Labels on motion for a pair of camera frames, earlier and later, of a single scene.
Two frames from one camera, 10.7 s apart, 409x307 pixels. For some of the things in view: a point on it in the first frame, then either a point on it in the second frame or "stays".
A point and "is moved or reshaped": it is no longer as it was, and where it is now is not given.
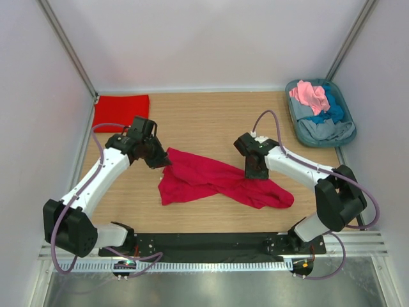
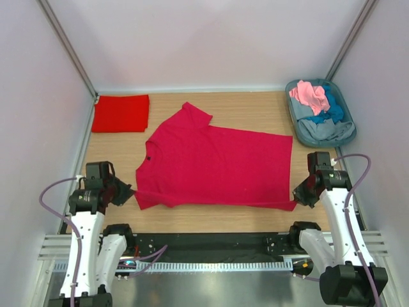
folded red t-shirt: [119, 109] stays
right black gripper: [250, 174] -> [301, 197]
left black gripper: [162, 159] -> [125, 191]
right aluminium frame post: [350, 39] stays
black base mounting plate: [214, 246] stays
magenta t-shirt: [188, 178] is moved or reshaped
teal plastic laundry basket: [319, 116] stays
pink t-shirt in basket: [312, 96] stays
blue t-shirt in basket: [335, 112] stays
